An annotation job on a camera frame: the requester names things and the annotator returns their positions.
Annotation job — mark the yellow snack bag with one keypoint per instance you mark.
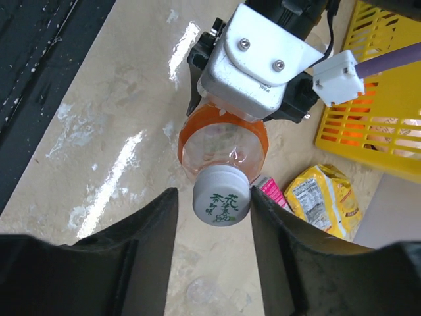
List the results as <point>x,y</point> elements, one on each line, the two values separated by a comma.
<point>323,197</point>

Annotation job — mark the pink carton box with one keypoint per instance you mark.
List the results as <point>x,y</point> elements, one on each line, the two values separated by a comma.
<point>269,186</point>

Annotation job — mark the black base frame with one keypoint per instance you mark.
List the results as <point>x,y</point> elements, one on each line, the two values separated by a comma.
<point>43,45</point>

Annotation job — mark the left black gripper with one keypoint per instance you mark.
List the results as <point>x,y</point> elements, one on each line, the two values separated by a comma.
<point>298,18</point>

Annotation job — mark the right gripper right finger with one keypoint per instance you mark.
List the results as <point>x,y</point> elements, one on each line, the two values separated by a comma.
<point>306,271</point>

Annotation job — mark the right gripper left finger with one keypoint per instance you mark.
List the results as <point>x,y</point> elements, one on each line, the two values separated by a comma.
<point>121,270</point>

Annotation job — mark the yellow plastic shopping basket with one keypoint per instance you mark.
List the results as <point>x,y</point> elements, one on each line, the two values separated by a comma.
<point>380,128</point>

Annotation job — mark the orange drink bottle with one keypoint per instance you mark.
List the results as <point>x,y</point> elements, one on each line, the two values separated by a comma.
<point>219,150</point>

